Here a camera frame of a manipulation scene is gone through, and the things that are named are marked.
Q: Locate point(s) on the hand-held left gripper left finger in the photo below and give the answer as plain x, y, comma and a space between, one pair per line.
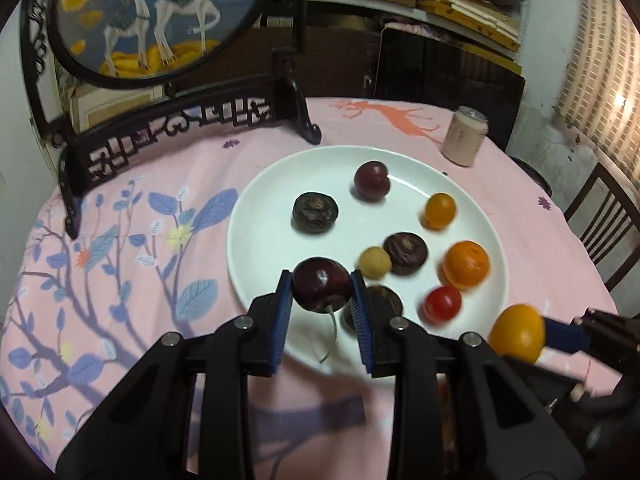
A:
280, 325

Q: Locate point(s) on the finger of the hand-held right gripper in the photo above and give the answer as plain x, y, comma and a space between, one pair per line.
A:
550, 377
562, 335

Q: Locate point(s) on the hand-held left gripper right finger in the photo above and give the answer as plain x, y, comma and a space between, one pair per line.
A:
362, 330

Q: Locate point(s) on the dark brown water chestnut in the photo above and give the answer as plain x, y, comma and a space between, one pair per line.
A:
387, 300
315, 212
405, 252

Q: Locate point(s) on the yellow plum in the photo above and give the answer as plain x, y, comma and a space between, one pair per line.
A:
440, 210
517, 332

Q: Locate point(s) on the dark red cherry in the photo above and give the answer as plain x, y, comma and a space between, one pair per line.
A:
320, 290

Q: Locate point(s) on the tan longan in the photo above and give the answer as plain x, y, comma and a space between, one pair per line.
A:
374, 262

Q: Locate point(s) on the red cherry tomato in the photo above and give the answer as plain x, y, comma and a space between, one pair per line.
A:
442, 304

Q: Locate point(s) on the white plate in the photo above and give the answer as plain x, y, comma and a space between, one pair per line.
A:
260, 240

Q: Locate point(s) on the orange mandarin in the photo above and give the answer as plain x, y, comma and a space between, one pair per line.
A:
466, 263

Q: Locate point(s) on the dark red plum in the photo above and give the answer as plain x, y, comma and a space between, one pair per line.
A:
372, 180

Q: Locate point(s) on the pink printed tablecloth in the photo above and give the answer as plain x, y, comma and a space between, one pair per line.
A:
525, 240

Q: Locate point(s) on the dark wooden chair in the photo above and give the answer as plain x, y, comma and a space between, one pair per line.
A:
581, 190

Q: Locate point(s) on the pale pink drink can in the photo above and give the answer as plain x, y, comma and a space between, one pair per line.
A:
462, 137

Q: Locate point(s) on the black flat panel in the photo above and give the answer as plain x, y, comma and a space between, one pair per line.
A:
440, 70

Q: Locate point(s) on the beige cardboard box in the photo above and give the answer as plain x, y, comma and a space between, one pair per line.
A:
115, 105

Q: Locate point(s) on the white metal shelf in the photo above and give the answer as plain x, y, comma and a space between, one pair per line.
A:
360, 5

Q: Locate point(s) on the shelf of flat boxes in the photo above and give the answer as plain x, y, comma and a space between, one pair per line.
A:
465, 10

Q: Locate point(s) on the deer picture screen black stand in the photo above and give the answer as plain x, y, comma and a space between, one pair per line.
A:
150, 10

